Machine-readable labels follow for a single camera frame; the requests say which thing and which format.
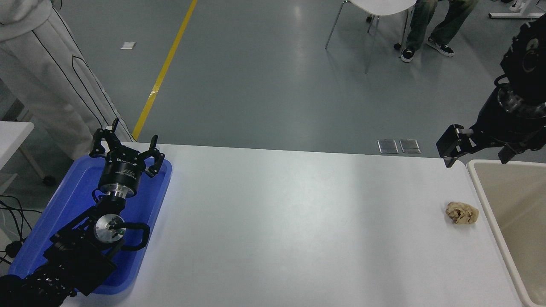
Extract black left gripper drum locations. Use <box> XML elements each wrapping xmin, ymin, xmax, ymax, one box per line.
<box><xmin>98</xmin><ymin>147</ymin><xmax>150</xmax><ymax>191</ymax></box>

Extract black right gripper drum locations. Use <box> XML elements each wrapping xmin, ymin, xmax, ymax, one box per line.
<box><xmin>471</xmin><ymin>87</ymin><xmax>546</xmax><ymax>148</ymax></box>

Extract blue plastic tray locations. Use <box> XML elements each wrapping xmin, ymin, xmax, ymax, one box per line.
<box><xmin>9</xmin><ymin>153</ymin><xmax>173</xmax><ymax>295</ymax></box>

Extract large pale bin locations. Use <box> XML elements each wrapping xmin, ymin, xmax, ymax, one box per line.
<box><xmin>466</xmin><ymin>159</ymin><xmax>546</xmax><ymax>307</ymax></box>

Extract crumpled tan paper ball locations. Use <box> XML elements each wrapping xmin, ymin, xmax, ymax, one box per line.
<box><xmin>446</xmin><ymin>202</ymin><xmax>479</xmax><ymax>225</ymax></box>

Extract small white side table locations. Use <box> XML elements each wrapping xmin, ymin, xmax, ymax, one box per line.
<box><xmin>0</xmin><ymin>121</ymin><xmax>56</xmax><ymax>186</ymax></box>

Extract standing person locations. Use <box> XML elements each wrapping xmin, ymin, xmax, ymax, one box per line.
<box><xmin>0</xmin><ymin>0</ymin><xmax>135</xmax><ymax>161</ymax></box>

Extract white table base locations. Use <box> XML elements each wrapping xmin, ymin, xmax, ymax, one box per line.
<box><xmin>489</xmin><ymin>0</ymin><xmax>546</xmax><ymax>20</ymax></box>

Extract seated person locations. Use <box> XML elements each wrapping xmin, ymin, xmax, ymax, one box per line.
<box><xmin>400</xmin><ymin>0</ymin><xmax>479</xmax><ymax>64</ymax></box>

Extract white chair with metal legs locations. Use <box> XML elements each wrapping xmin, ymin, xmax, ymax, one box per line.
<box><xmin>325</xmin><ymin>0</ymin><xmax>418</xmax><ymax>74</ymax></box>

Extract black power cable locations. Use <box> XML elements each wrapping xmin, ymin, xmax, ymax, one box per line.
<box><xmin>0</xmin><ymin>195</ymin><xmax>43</xmax><ymax>265</ymax></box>

